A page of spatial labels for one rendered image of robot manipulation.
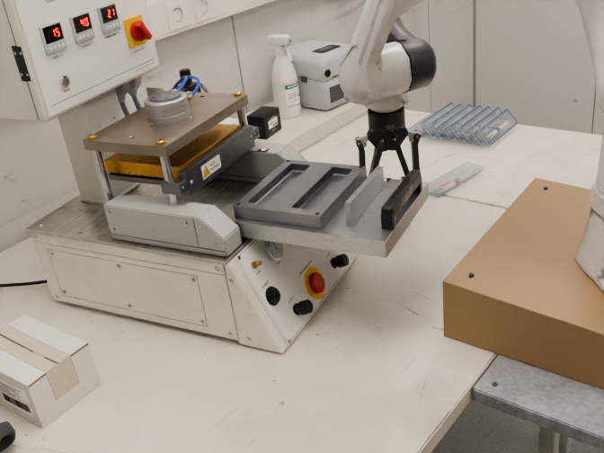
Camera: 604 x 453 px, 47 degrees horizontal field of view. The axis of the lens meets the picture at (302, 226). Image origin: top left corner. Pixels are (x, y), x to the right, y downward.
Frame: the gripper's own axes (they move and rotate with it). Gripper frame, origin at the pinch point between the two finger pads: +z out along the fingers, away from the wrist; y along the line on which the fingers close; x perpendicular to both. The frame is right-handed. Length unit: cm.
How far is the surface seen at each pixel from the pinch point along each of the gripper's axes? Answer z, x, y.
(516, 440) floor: 83, 5, 32
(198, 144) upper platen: -22.8, -15.4, -36.5
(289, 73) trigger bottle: -9, 70, -20
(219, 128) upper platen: -22.8, -8.4, -33.1
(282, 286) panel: -0.4, -31.4, -23.7
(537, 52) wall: 28, 188, 94
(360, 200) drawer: -16.6, -33.4, -8.8
